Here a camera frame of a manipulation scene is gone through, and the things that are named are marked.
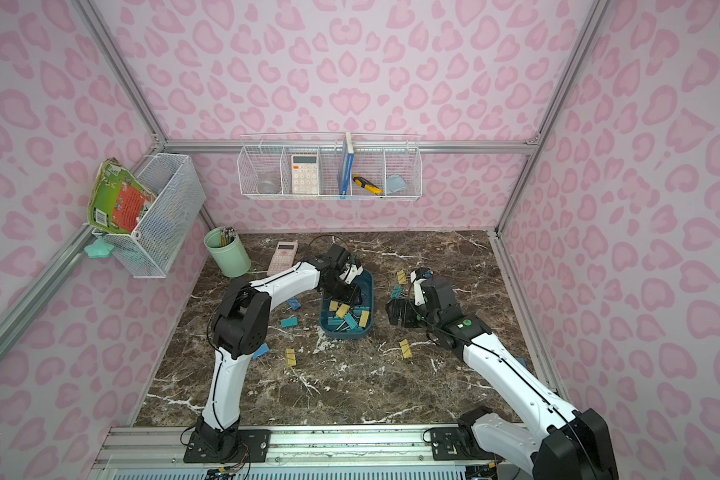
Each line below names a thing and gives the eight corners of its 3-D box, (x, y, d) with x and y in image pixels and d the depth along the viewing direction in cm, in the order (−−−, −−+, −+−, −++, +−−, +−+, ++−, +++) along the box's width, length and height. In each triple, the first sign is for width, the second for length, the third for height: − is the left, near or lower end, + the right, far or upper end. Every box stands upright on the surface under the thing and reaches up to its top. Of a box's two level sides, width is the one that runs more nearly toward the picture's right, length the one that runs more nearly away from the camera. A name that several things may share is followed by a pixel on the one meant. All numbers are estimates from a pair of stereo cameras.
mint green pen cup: (215, 277, 107) (195, 248, 95) (223, 256, 113) (206, 226, 101) (245, 277, 107) (229, 248, 95) (252, 255, 113) (238, 226, 101)
